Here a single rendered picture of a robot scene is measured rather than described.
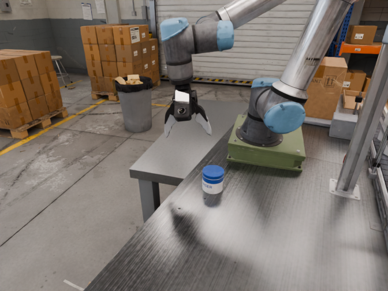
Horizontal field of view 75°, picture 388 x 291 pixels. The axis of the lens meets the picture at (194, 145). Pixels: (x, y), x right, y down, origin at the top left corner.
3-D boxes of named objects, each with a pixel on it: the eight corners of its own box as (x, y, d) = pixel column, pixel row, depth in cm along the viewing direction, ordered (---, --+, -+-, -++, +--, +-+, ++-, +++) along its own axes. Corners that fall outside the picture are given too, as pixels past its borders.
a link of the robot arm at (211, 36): (226, 16, 74) (189, 21, 74) (235, 20, 64) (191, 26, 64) (227, 44, 78) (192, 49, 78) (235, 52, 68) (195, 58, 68)
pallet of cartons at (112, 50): (135, 103, 418) (127, 27, 365) (90, 99, 437) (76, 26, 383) (161, 85, 521) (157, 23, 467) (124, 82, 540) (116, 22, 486)
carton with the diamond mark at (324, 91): (332, 120, 131) (347, 67, 119) (284, 114, 140) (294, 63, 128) (332, 103, 155) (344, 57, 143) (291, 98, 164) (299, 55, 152)
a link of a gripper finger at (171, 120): (169, 130, 89) (181, 110, 84) (166, 139, 84) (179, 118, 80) (161, 126, 89) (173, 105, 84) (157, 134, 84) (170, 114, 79)
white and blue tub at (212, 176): (222, 196, 81) (223, 178, 78) (200, 193, 82) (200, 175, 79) (223, 182, 87) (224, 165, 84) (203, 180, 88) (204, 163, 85)
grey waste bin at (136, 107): (146, 136, 309) (141, 86, 280) (115, 131, 320) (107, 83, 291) (160, 123, 345) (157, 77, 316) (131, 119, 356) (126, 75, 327)
